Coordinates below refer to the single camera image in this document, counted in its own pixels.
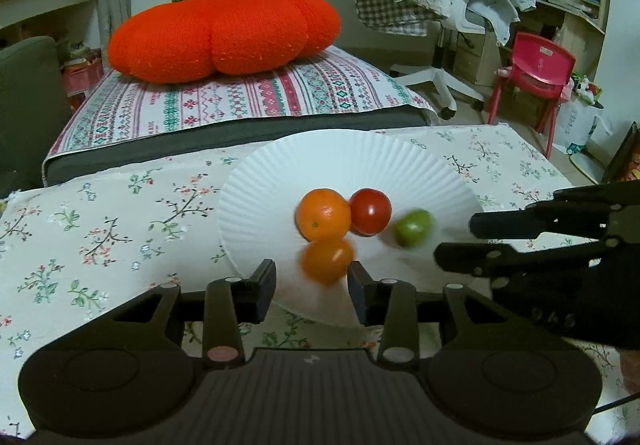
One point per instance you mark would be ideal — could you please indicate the person's right forearm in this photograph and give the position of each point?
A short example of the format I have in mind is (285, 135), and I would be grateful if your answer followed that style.
(631, 370)

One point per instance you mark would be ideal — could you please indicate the beige drawer cabinet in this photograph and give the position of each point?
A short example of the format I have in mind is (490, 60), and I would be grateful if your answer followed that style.
(475, 57)

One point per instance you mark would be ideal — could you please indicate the dark green sofa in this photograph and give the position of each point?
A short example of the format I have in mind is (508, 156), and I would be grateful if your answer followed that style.
(27, 115)

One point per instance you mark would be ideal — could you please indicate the large orange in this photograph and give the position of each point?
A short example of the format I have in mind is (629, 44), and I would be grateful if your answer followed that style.
(322, 215)

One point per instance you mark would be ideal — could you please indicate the dark grey mattress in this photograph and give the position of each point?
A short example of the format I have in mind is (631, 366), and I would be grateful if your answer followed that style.
(150, 150)

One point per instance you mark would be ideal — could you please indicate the red plastic crate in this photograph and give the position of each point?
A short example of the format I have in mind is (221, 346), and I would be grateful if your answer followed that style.
(82, 80)

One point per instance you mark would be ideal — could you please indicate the green lime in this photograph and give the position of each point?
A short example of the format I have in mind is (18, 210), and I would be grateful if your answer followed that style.
(412, 227)

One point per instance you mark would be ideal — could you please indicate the small orange tangerine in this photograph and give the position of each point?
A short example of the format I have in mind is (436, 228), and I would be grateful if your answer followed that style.
(326, 259)

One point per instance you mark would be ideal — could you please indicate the floral tablecloth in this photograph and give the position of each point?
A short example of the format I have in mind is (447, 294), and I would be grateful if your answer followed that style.
(100, 235)

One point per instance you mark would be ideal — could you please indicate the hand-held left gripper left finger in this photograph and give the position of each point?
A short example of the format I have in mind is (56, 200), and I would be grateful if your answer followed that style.
(264, 287)

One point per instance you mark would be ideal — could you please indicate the orange knitted pumpkin cushion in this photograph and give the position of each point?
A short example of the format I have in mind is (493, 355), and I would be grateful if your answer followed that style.
(225, 35)

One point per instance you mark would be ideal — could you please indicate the white shopping bag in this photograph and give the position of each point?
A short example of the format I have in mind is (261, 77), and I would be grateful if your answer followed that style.
(580, 125)

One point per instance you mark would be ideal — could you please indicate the white office chair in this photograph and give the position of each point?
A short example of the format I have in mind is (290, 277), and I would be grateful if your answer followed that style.
(440, 75)

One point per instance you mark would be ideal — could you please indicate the wooden wall shelf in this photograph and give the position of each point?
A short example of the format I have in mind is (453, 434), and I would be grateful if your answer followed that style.
(45, 0)

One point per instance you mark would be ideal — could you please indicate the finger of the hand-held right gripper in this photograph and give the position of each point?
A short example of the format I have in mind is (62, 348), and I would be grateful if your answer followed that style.
(470, 257)
(505, 224)

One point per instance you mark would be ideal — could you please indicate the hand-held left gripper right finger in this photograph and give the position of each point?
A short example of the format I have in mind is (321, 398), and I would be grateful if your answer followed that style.
(357, 292)

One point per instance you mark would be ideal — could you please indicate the red tomato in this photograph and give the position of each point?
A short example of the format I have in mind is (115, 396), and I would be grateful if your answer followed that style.
(371, 211)

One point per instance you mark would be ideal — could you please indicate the white paper plate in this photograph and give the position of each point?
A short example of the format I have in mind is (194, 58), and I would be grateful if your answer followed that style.
(280, 185)

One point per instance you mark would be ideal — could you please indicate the wooden bookshelf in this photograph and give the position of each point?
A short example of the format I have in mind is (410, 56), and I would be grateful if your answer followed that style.
(575, 20)

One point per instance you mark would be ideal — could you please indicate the striped patterned cloth cover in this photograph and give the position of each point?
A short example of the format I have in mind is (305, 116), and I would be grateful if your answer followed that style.
(250, 97)

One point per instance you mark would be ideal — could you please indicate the dark framed board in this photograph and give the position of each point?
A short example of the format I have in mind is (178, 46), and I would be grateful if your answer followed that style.
(625, 157)

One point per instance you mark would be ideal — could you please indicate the red plastic chair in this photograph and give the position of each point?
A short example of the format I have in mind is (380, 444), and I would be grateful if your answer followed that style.
(542, 62)

